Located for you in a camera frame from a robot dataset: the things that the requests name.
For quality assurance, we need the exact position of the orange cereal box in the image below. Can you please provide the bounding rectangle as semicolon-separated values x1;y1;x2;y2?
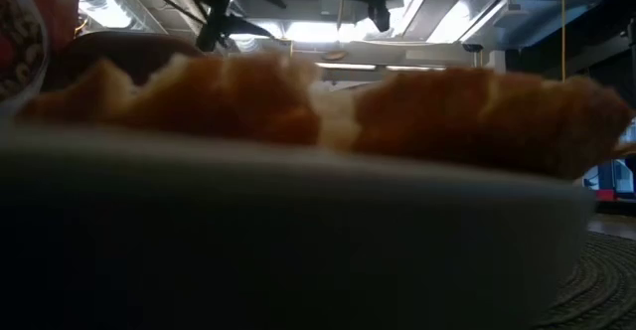
0;0;84;118

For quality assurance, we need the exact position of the silver ceiling duct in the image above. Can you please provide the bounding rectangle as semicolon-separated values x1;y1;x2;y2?
426;0;610;51

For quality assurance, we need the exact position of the long ceiling light tube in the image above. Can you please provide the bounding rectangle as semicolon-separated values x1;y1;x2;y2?
315;61;448;72

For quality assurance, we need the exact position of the pale green round plate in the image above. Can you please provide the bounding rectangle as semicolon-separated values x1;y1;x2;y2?
0;120;597;330

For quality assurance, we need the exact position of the black aluminium table frame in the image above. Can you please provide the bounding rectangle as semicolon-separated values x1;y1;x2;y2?
593;200;636;217

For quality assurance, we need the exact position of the blue post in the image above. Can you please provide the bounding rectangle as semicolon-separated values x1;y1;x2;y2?
598;160;616;192

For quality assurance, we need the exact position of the grey round woven placemat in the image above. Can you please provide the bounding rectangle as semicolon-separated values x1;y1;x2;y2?
534;230;636;330

